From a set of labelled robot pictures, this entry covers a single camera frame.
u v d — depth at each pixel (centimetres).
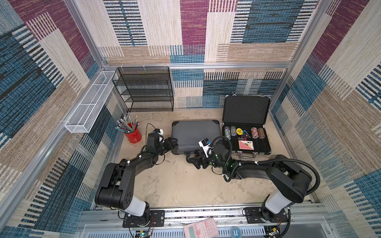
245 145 97
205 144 76
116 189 44
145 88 108
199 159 75
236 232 70
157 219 73
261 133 101
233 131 102
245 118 105
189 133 96
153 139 71
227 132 102
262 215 65
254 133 100
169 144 81
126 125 96
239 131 103
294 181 45
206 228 70
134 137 97
